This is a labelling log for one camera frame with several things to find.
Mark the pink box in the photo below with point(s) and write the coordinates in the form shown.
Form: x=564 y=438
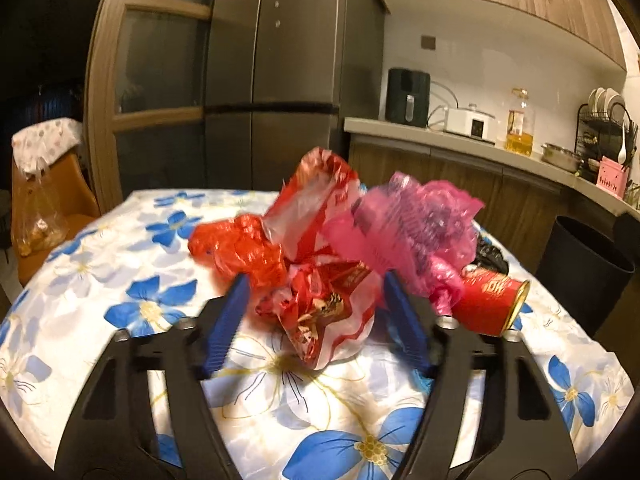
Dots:
x=612 y=180

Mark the row of white plates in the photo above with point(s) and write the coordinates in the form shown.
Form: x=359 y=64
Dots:
x=605 y=99

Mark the grey refrigerator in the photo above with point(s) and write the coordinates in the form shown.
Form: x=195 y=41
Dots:
x=290 y=60

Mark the pink plastic bag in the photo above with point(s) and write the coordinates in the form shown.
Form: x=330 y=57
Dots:
x=415 y=230

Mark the red paper cup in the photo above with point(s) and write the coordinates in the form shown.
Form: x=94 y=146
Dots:
x=485 y=300

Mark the black plastic bag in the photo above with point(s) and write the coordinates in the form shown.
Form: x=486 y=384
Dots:
x=487 y=257

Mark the red and white printed bag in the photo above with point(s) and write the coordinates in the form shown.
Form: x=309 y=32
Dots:
x=320 y=320

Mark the orange chair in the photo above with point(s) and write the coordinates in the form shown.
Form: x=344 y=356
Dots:
x=75 y=190

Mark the black air fryer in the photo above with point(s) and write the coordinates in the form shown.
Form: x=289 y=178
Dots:
x=407 y=97

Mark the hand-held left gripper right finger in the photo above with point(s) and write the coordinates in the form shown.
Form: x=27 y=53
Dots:
x=407 y=325

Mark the black trash bin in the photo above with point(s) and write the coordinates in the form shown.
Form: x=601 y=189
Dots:
x=580 y=280

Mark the white spoon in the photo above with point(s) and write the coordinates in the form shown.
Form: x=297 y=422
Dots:
x=622 y=152

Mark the grey kitchen countertop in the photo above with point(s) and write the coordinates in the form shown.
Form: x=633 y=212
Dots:
x=400 y=130

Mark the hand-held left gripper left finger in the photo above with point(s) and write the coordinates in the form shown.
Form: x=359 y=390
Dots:
x=225 y=330

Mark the dotted white cloth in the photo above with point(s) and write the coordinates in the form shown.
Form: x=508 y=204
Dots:
x=45 y=140

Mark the black dish rack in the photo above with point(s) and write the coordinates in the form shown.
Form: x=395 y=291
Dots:
x=590 y=145

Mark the dark wall socket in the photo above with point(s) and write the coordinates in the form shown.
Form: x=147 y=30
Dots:
x=428 y=43

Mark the clear plastic bag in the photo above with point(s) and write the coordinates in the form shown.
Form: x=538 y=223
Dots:
x=37 y=220

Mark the wooden base cabinets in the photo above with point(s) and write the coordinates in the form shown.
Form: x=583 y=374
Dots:
x=450 y=170

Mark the wooden framed glass door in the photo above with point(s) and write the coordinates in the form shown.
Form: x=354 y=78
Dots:
x=160 y=60

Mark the blue floral tablecloth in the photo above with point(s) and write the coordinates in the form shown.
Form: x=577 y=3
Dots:
x=100 y=270

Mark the metal bowl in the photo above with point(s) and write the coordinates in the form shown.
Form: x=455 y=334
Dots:
x=561 y=157

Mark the white electric cooker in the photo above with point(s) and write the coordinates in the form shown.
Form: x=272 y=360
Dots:
x=470 y=122

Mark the cooking oil bottle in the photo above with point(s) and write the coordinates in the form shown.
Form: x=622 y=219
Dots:
x=519 y=130

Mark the red plastic bag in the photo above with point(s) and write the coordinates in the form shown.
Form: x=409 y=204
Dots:
x=235 y=250

